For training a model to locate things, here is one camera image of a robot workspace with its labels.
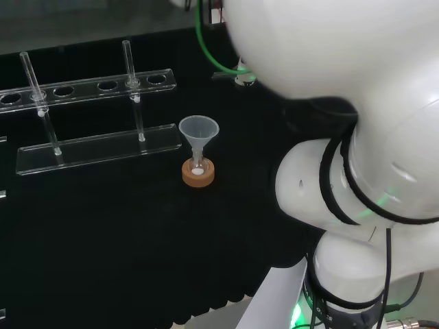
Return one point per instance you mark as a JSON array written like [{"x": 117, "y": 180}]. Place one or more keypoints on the small round-bottom glass flask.
[{"x": 198, "y": 168}]

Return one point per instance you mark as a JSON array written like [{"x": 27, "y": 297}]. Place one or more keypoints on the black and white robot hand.
[{"x": 244, "y": 79}]

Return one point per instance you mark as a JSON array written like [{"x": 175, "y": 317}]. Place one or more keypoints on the black bench cloth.
[{"x": 103, "y": 240}]

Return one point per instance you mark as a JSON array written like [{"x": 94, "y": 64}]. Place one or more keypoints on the clear acrylic funnel stand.
[{"x": 103, "y": 148}]

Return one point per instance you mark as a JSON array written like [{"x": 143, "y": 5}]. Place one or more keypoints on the pale board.
[{"x": 271, "y": 301}]

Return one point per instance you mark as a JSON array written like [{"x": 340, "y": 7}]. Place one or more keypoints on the clear plastic funnel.
[{"x": 199, "y": 129}]

